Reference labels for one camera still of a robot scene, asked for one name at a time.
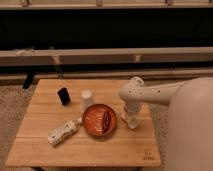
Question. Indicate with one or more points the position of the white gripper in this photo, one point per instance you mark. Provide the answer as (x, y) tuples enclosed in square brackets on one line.
[(131, 111)]

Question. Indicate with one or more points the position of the white sponge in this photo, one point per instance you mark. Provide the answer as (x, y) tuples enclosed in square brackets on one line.
[(131, 121)]

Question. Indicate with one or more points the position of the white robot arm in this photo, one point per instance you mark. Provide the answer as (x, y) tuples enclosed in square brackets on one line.
[(189, 144)]

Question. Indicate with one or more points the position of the dark food piece on plate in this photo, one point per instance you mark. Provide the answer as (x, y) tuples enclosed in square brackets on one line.
[(106, 122)]

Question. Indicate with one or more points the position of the orange round plate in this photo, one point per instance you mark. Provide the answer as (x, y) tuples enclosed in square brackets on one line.
[(92, 120)]

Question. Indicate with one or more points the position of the white paper cup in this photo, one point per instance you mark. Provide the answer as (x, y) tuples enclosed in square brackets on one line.
[(86, 99)]

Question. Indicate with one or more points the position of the white crumpled bottle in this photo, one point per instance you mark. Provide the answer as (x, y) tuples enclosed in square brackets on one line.
[(60, 133)]

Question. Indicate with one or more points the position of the black rectangular box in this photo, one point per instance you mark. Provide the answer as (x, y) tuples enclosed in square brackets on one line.
[(64, 96)]

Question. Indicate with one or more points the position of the wooden table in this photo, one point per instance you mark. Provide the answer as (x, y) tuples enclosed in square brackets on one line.
[(123, 148)]

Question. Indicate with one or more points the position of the long white bench rail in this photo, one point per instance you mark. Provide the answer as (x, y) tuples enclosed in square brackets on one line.
[(27, 57)]

